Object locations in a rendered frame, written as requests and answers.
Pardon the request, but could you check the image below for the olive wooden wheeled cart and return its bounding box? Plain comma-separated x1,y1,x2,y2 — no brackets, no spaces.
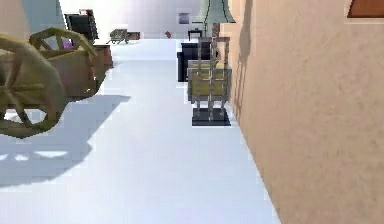
0,27,114,139

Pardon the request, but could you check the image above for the black cabinet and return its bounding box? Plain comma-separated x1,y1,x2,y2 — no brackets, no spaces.
177,41,213,83

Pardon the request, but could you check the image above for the small black side table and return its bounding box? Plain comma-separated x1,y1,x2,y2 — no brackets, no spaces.
187,29,203,42

